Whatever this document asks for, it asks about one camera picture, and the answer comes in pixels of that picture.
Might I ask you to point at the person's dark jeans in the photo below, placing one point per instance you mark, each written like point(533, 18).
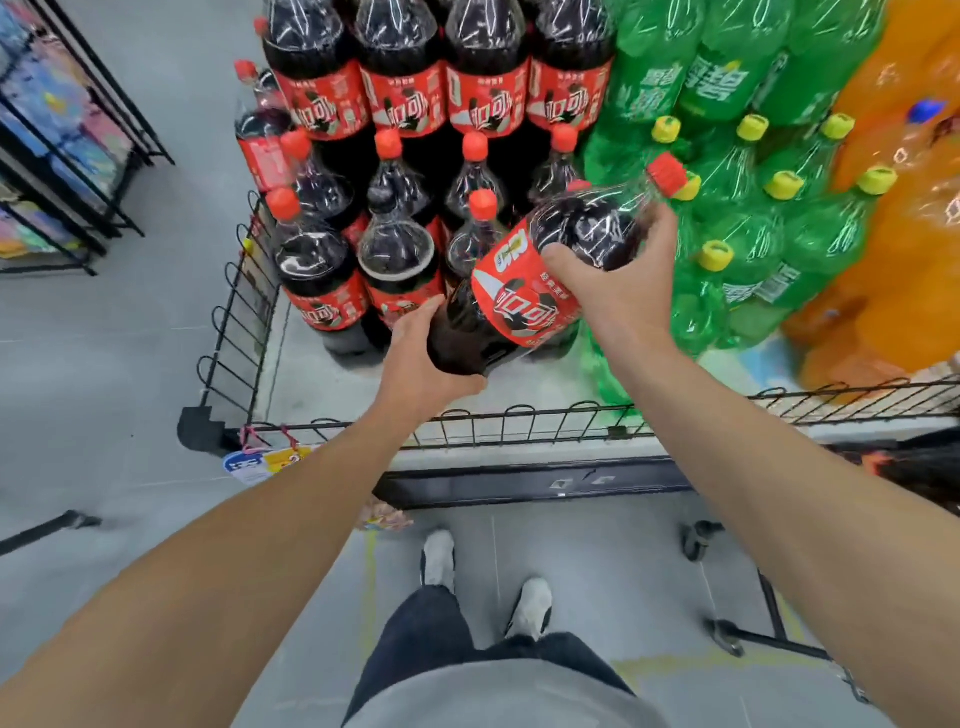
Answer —
point(427, 637)

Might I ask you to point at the stack of orange soda bottles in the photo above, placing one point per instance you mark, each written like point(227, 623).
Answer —
point(915, 285)

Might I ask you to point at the person's right thumb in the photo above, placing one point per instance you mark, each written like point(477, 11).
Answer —
point(566, 261)

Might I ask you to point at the person's left hand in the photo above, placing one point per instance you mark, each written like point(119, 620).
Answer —
point(405, 367)

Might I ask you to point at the person's right white shoe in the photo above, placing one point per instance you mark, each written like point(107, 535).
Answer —
point(532, 607)

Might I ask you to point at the large cola bottle red cap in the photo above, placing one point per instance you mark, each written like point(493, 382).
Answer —
point(525, 292)

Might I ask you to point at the person's grey shirt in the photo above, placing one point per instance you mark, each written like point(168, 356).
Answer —
point(510, 701)

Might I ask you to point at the black wheeled trolley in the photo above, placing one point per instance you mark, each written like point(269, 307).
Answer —
point(772, 609)

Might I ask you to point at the stack of green soda bottles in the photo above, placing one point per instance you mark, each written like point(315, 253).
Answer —
point(720, 75)

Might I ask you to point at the black display platform base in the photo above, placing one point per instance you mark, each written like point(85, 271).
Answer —
point(525, 484)

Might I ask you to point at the person's white shoe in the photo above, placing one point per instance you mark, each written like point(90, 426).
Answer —
point(439, 559)
point(532, 607)

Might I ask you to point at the stack of dark cola bottles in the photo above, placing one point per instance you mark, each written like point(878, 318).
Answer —
point(405, 97)

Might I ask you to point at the row of colourful packets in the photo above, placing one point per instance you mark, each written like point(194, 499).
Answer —
point(60, 105)

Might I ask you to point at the blue yellow price tag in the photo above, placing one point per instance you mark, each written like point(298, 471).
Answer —
point(259, 461)

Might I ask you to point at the patterned wrapper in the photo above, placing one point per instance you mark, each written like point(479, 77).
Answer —
point(384, 516)

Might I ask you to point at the person's right forearm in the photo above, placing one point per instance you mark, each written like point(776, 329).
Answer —
point(765, 487)

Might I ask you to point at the black metal stand foot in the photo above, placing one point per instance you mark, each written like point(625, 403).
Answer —
point(45, 529)

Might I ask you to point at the person's left forearm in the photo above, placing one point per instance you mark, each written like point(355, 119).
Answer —
point(225, 570)

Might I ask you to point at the person's right hand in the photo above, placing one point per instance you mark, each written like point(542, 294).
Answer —
point(630, 300)

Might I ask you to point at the person's left thumb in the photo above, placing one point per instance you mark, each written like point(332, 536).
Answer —
point(465, 386)

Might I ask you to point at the person's left white shoe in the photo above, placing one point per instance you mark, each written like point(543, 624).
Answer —
point(439, 559)

